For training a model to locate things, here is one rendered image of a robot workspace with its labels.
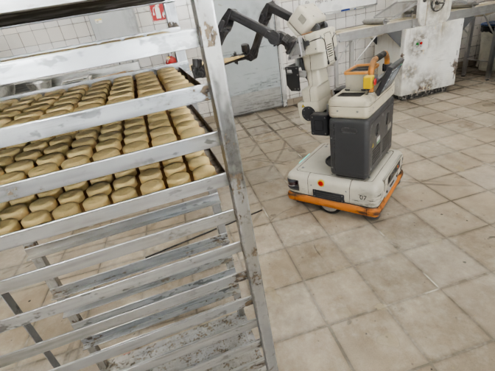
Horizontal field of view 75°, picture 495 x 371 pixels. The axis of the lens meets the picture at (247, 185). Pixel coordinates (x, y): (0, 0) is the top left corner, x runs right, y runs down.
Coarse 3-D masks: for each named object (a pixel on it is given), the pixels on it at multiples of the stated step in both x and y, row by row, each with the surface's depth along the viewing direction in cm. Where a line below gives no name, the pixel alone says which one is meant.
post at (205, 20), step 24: (192, 0) 50; (216, 24) 51; (216, 48) 53; (216, 72) 54; (216, 96) 56; (216, 120) 60; (240, 168) 63; (240, 192) 65; (240, 216) 68; (240, 240) 73; (264, 312) 83; (264, 336) 87; (264, 360) 95
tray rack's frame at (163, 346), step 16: (16, 304) 88; (80, 320) 121; (224, 320) 145; (240, 320) 144; (32, 336) 91; (176, 336) 141; (192, 336) 140; (240, 336) 136; (48, 352) 96; (144, 352) 137; (160, 352) 136; (208, 352) 132; (256, 352) 129; (112, 368) 133; (160, 368) 130; (176, 368) 128; (224, 368) 125
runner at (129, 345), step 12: (240, 300) 83; (252, 300) 84; (204, 312) 84; (216, 312) 82; (228, 312) 83; (180, 324) 79; (192, 324) 81; (144, 336) 78; (156, 336) 79; (108, 348) 76; (120, 348) 77; (132, 348) 78; (84, 360) 75; (96, 360) 76
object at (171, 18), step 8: (168, 8) 87; (168, 16) 88; (176, 16) 88; (168, 24) 89; (176, 24) 89; (176, 56) 93; (184, 56) 93; (192, 104) 100; (208, 192) 115; (216, 192) 115; (216, 208) 118; (224, 224) 122; (224, 232) 124; (232, 264) 132; (240, 296) 141; (240, 312) 145
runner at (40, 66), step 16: (176, 32) 52; (192, 32) 53; (96, 48) 50; (112, 48) 51; (128, 48) 51; (144, 48) 52; (160, 48) 53; (176, 48) 53; (192, 48) 54; (0, 64) 47; (16, 64) 48; (32, 64) 48; (48, 64) 49; (64, 64) 49; (80, 64) 50; (96, 64) 51; (0, 80) 48; (16, 80) 48
